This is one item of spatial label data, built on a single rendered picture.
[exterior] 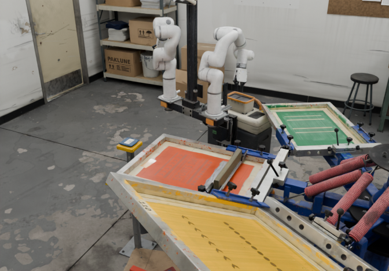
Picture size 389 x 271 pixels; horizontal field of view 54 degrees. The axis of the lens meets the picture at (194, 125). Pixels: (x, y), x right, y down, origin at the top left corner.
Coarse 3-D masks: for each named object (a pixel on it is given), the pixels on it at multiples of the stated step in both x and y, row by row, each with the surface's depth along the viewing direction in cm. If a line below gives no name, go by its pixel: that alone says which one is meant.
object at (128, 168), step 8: (160, 136) 266; (168, 136) 266; (176, 136) 266; (152, 144) 256; (160, 144) 261; (184, 144) 262; (192, 144) 259; (200, 144) 256; (208, 144) 256; (144, 152) 246; (216, 152) 253; (224, 152) 250; (232, 152) 247; (136, 160) 237; (256, 160) 242; (264, 160) 239; (272, 160) 239; (128, 168) 229; (264, 168) 229; (256, 176) 221; (264, 176) 225; (256, 184) 214; (248, 192) 207
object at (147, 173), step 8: (144, 168) 236; (152, 168) 236; (144, 176) 228; (152, 176) 228; (208, 176) 228; (168, 184) 220; (176, 184) 220; (184, 184) 220; (200, 184) 220; (240, 184) 220; (232, 192) 213
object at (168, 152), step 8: (168, 152) 253; (184, 152) 253; (192, 152) 253; (160, 160) 244; (216, 160) 244; (224, 160) 244; (208, 168) 236; (240, 168) 236; (248, 168) 236; (232, 176) 228; (240, 176) 228; (248, 176) 228
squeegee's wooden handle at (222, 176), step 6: (240, 150) 235; (234, 156) 228; (240, 156) 235; (228, 162) 222; (234, 162) 226; (228, 168) 217; (222, 174) 210; (228, 174) 219; (216, 180) 205; (222, 180) 211; (216, 186) 207
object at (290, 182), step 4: (288, 180) 209; (292, 180) 209; (296, 180) 209; (284, 184) 207; (288, 184) 206; (292, 184) 205; (296, 184) 205; (300, 184) 205; (304, 184) 205; (276, 188) 210; (280, 188) 209; (292, 188) 205; (296, 188) 204; (300, 188) 203; (304, 188) 202; (292, 192) 206; (296, 192) 205; (300, 192) 204
